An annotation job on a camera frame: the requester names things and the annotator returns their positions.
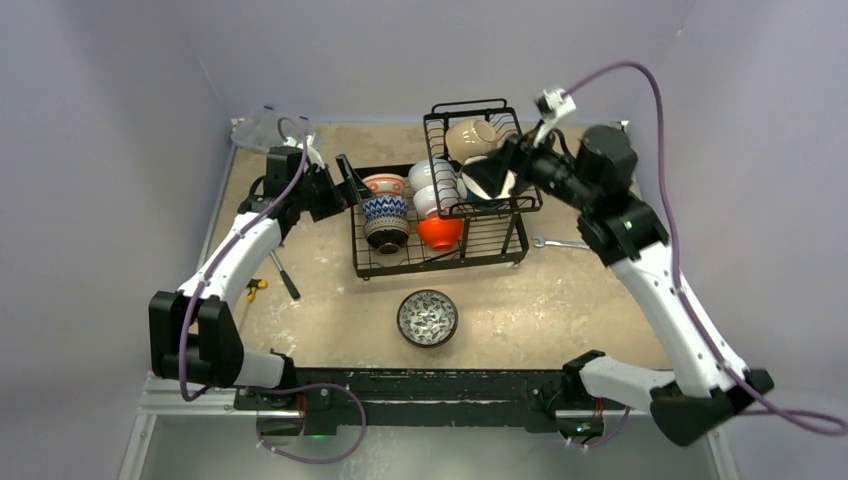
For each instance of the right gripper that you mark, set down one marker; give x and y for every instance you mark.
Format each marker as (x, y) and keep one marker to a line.
(506, 154)

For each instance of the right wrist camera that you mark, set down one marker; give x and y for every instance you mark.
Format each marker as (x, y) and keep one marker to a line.
(554, 104)

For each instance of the black wire dish rack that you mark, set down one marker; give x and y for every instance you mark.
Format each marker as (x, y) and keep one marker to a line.
(489, 235)

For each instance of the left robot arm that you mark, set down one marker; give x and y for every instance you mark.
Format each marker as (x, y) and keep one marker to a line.
(193, 334)

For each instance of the clear plastic organizer box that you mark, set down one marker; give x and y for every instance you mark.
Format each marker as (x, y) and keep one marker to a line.
(265, 127)

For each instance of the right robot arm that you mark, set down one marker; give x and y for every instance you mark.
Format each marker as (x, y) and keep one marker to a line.
(708, 382)

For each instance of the aluminium frame rail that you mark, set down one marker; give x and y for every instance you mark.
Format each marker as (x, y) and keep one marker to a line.
(210, 439)

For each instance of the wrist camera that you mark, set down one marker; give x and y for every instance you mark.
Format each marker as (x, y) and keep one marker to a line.
(554, 104)
(311, 147)

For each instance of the teal white bowl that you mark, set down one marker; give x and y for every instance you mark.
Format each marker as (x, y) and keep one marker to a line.
(486, 179)

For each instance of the small hammer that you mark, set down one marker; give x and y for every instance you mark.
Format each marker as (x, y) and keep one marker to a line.
(285, 278)

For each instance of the cream beige bowl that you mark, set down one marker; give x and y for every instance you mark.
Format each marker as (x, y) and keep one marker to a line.
(470, 138)

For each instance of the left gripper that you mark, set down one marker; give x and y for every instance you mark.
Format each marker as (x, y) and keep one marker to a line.
(353, 190)

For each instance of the silver wrench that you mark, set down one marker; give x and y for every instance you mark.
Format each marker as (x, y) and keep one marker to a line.
(542, 242)

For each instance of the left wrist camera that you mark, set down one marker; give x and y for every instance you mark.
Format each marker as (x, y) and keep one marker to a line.
(311, 147)

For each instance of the brown beige bowl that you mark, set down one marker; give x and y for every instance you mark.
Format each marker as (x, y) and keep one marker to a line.
(387, 235)

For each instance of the grey floral black bowl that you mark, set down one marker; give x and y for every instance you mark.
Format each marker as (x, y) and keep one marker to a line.
(427, 318)

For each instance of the orange white bowl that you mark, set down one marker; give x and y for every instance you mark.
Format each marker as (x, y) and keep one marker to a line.
(440, 234)

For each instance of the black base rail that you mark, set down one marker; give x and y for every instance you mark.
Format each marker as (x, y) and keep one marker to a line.
(533, 400)

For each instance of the red floral bowl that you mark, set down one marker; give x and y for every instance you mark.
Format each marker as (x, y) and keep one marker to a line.
(385, 184)

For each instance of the yellow handled pliers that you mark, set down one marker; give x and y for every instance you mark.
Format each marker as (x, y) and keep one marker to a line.
(254, 286)

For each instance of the red patterned black bowl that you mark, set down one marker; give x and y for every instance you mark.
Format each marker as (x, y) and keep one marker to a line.
(384, 206)

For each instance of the white ribbed bowl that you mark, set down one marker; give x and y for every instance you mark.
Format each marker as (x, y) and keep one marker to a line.
(438, 173)

